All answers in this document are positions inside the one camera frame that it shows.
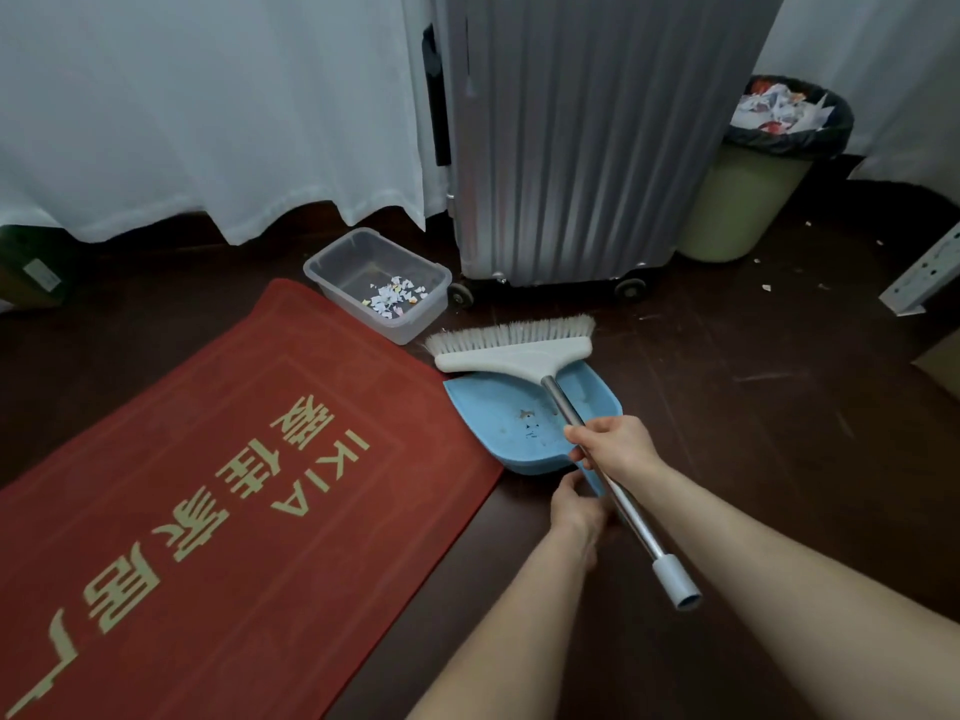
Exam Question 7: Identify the person's right hand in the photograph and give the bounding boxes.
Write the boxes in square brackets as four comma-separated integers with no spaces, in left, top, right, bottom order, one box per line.
[563,415,673,488]

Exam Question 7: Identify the person's left hand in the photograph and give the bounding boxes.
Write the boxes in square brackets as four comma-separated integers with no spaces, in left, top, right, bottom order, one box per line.
[548,469,613,571]

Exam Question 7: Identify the blue plastic dustpan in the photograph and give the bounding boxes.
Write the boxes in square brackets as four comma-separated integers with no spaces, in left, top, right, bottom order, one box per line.
[442,359,625,496]

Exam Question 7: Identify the white broom with metal handle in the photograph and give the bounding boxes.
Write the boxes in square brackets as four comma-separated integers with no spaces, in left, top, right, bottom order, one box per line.
[425,314,704,612]

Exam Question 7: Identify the red doormat gold lettering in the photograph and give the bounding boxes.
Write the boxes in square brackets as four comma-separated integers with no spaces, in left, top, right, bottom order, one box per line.
[0,278,505,720]

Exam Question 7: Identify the white paper scraps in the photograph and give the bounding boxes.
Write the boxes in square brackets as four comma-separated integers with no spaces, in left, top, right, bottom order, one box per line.
[362,274,430,320]

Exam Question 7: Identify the clear plastic storage bin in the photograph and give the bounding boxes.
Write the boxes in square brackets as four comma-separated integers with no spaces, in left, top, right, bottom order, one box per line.
[302,227,454,347]

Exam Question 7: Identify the person's left forearm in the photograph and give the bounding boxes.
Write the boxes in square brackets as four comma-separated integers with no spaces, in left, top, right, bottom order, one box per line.
[408,524,601,720]

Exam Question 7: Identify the person's right forearm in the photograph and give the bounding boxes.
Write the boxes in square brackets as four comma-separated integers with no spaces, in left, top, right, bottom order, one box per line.
[637,460,960,720]

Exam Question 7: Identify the large brown cardboard box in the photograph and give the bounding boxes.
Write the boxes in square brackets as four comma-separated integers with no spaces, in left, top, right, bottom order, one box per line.
[911,329,960,402]

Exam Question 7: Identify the cardboard box with green side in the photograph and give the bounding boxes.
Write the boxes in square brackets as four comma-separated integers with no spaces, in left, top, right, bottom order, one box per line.
[0,225,76,312]

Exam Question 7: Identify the green trash bin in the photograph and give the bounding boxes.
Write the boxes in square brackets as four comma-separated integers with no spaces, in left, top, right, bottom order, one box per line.
[674,141,815,263]

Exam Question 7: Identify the silver ribbed suitcase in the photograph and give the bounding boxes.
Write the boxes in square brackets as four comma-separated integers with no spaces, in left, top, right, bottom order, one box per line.
[419,0,789,308]

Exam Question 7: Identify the white perforated metal rack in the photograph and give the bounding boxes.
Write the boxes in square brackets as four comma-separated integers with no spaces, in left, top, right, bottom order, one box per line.
[878,220,960,318]

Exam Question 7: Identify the crumpled paper trash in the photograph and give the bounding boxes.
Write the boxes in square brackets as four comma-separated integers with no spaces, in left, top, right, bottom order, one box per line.
[731,78,838,134]

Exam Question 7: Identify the black bin bag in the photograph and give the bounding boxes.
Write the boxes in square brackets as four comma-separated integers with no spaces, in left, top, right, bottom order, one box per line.
[723,74,856,160]

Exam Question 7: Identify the white curtain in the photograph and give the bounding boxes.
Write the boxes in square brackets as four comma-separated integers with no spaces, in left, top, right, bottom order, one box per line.
[0,0,451,247]
[753,0,960,207]

